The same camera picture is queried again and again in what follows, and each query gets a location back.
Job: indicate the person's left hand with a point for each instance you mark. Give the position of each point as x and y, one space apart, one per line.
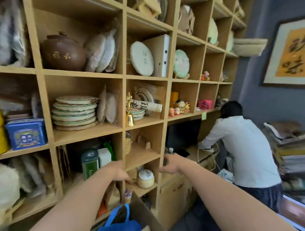
115 170

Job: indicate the person's right hand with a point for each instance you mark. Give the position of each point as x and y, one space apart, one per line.
177 164

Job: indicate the person's right thumb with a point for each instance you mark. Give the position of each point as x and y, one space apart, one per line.
165 170

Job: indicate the person's left fingers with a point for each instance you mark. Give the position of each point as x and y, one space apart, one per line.
124 177

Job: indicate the person's right forearm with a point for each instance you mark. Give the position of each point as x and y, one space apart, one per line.
228 200

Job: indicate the person's left forearm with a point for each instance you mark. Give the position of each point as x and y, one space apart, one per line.
78 202

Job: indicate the small bottle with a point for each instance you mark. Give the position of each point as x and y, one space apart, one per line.
171 150

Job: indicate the cream round jar white lid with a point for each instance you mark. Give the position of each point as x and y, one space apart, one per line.
145 179

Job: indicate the small white box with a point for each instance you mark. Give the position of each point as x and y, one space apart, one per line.
104 157

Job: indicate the wooden cabinet with door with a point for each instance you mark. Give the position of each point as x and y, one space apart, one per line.
175 200

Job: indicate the green packet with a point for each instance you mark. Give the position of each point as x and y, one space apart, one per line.
110 148

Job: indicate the small woven basket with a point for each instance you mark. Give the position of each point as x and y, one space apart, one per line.
128 145

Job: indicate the small wooden stand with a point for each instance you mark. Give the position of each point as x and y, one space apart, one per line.
143 143

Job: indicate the green tea canister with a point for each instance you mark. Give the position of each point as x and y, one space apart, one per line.
90 164

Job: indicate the black monitor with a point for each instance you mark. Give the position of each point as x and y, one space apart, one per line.
182 134

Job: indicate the brown cardboard box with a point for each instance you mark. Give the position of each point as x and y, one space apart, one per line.
143 214

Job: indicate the wooden grid shelf unit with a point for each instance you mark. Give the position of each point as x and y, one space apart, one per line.
147 128

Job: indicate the blue bag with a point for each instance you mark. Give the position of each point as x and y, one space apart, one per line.
121 223

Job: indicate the dark round pot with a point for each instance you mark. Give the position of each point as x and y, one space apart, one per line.
76 150

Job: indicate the brass hand bell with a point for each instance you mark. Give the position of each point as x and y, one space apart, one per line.
129 119

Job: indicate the white printed box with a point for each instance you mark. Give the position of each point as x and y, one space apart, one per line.
225 175

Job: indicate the cardboard sheets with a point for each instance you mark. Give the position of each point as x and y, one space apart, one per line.
63 164

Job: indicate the small pile of tea cakes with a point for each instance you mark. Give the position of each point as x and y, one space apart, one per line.
137 113

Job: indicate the colourful ceramic figurine group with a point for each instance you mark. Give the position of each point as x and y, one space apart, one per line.
182 107

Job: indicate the green sticky note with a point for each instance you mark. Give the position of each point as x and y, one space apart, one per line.
204 116

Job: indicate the rolled calligraphy scroll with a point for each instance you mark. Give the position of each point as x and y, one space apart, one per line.
146 105

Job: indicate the plastic-bagged upright tea cake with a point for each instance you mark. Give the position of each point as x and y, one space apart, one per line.
111 108
102 107

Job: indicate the orange box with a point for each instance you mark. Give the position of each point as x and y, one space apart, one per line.
174 99

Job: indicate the pink box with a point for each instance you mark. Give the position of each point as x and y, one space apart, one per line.
205 104

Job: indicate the brown box with round pattern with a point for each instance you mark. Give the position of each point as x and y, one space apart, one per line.
150 91

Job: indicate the stack of wrapped tea cakes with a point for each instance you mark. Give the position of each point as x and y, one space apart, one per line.
74 114

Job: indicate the small colourful figurine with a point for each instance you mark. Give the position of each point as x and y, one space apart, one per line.
205 76

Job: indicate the blue square tin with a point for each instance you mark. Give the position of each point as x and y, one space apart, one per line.
26 135

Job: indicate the white plastic bags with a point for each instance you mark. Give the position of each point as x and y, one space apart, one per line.
16 183

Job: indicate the green-print round tea cake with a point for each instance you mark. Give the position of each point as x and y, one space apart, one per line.
181 63

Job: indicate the white file binder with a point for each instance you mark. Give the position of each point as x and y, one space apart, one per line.
164 56

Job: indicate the white round tea cake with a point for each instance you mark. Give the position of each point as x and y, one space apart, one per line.
142 58

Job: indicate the pile of books and papers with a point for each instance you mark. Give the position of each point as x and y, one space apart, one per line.
289 157

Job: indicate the yellow tin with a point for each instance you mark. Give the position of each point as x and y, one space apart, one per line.
2 140

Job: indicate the paper-wrapped leaning tea cake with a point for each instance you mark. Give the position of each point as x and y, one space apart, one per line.
108 51
95 53

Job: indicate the brown clay jar with lid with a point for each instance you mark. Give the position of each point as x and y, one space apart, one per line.
63 53

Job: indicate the pale upright tea cake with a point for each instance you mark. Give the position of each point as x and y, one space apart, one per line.
212 32

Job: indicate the woven flat trays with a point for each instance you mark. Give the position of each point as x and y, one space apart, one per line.
249 47

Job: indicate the brown wrapped tea cake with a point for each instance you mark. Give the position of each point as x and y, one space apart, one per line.
186 20

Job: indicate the wrapped tea cake with stand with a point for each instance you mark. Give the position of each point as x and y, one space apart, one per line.
150 8

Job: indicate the framed calligraphy picture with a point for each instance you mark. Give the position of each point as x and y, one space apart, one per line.
286 52

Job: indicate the plastic-wrapped bundle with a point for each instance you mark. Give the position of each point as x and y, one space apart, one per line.
13 33

